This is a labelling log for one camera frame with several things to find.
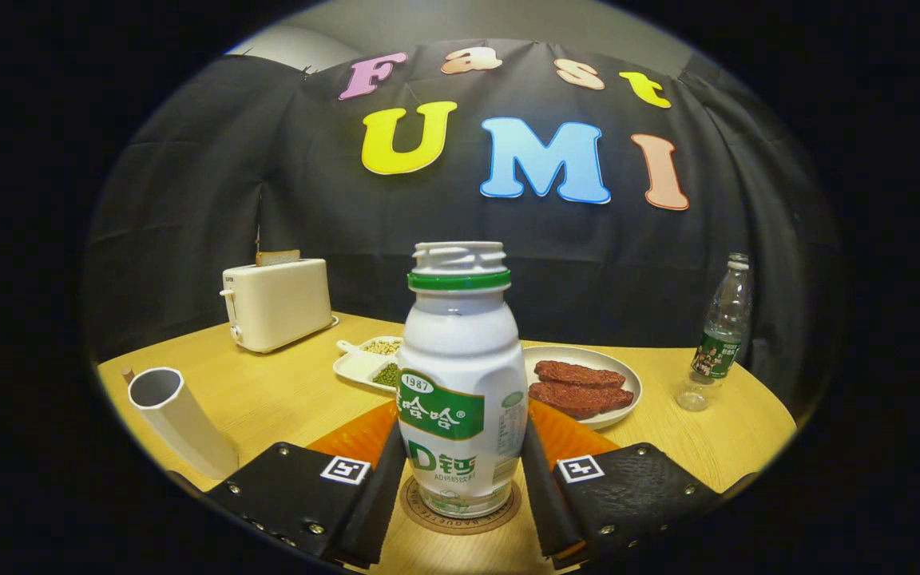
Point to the cream toaster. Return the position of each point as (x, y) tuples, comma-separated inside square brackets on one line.
[(284, 307)]

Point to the brown meat slice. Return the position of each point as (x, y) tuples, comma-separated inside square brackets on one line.
[(580, 399), (580, 374)]

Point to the round cork coaster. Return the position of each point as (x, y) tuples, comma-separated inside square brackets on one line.
[(460, 525)]

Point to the wooden table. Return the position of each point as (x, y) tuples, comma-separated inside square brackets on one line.
[(284, 399)]

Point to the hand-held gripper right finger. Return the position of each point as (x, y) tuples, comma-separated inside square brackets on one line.
[(540, 511)]

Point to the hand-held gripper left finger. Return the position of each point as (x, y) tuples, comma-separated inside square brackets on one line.
[(384, 503)]

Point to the toast slice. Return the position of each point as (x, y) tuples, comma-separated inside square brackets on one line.
[(278, 257)]

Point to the white round plate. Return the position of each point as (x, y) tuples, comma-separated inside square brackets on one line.
[(629, 382)]

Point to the clear plastic water bottle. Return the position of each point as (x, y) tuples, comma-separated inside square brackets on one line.
[(719, 351)]

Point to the white divided dish with beans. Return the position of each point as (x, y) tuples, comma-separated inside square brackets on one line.
[(360, 366)]

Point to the white juice bottle green label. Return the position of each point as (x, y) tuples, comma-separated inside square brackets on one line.
[(460, 343)]

